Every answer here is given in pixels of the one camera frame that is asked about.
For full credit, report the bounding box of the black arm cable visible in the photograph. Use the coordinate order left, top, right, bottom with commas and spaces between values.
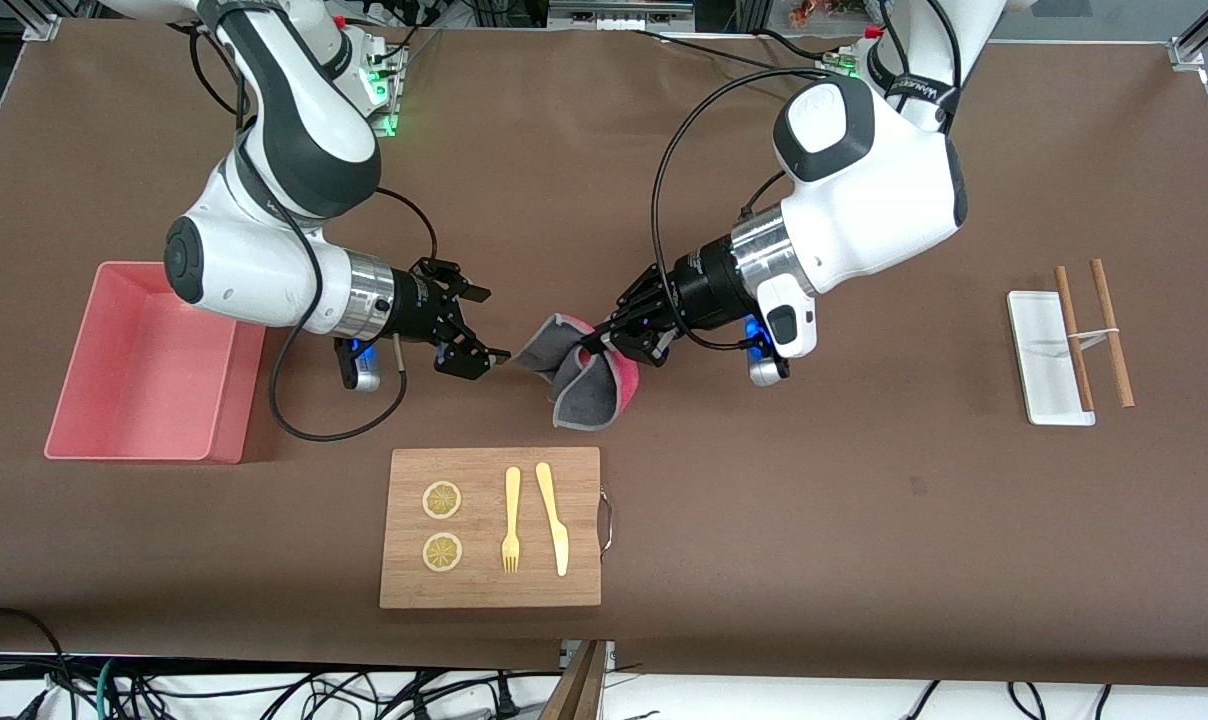
186, 20, 441, 443
650, 66, 851, 352

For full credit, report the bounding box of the wooden cutting board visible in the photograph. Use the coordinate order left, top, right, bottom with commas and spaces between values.
379, 447, 603, 610

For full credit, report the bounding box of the yellow plastic fork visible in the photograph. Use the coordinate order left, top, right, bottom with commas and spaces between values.
501, 466, 522, 574

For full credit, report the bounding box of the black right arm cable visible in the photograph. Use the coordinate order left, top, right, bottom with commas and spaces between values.
186, 20, 441, 443

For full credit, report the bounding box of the grey power strip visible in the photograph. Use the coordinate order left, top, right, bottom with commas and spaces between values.
549, 0, 695, 31

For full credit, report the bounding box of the black cable on table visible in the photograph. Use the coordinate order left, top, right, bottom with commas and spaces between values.
632, 28, 827, 77

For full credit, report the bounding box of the pink and grey cloth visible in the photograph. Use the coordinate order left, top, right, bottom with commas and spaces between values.
512, 313, 641, 432

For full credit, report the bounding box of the pink plastic bin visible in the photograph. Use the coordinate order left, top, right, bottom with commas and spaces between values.
44, 261, 269, 465

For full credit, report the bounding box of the white rectangular tray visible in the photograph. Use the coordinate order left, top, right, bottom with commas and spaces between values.
1006, 290, 1097, 427

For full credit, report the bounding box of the yellow plastic knife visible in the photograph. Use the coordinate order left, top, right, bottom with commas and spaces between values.
535, 461, 570, 578

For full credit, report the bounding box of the thick black floor cable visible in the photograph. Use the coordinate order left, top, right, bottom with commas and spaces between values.
0, 607, 71, 720

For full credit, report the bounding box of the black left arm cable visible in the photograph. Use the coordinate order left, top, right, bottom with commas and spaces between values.
650, 66, 851, 352

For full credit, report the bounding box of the brown wooden bar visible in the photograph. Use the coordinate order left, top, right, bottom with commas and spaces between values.
542, 640, 607, 720

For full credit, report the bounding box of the small metal bracket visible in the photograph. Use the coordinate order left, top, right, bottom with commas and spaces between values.
561, 640, 618, 671

